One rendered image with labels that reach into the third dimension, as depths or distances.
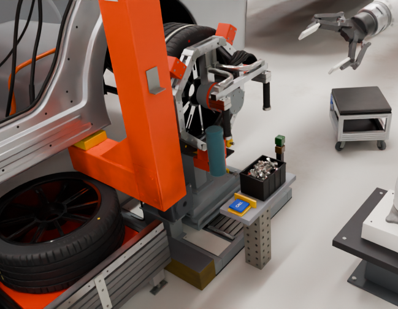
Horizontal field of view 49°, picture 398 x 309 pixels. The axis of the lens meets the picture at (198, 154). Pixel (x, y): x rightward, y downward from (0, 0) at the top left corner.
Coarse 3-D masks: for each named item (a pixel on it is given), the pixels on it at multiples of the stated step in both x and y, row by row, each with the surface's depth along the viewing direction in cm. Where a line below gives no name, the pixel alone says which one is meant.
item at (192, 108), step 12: (216, 48) 227; (216, 60) 239; (192, 72) 221; (192, 84) 229; (192, 96) 232; (192, 108) 228; (204, 108) 253; (192, 120) 251; (204, 120) 248; (216, 120) 245; (192, 132) 240; (204, 132) 239
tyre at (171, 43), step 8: (168, 24) 222; (176, 24) 221; (184, 24) 221; (168, 32) 212; (176, 32) 210; (184, 32) 207; (192, 32) 209; (200, 32) 214; (208, 32) 218; (168, 40) 207; (176, 40) 204; (184, 40) 206; (192, 40) 211; (200, 40) 215; (168, 48) 203; (176, 48) 204; (184, 48) 208; (176, 56) 205; (224, 56) 235; (184, 144) 228; (184, 152) 230; (192, 152) 236
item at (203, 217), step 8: (232, 184) 275; (224, 192) 270; (232, 192) 267; (216, 200) 263; (224, 200) 263; (208, 208) 258; (216, 208) 258; (184, 216) 253; (192, 216) 250; (200, 216) 252; (208, 216) 253; (192, 224) 251; (200, 224) 249
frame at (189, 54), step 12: (216, 36) 216; (192, 48) 204; (204, 48) 206; (228, 48) 221; (180, 60) 204; (192, 60) 203; (240, 72) 235; (180, 84) 200; (180, 96) 202; (180, 108) 205; (180, 120) 209; (180, 132) 209; (192, 144) 219; (204, 144) 227
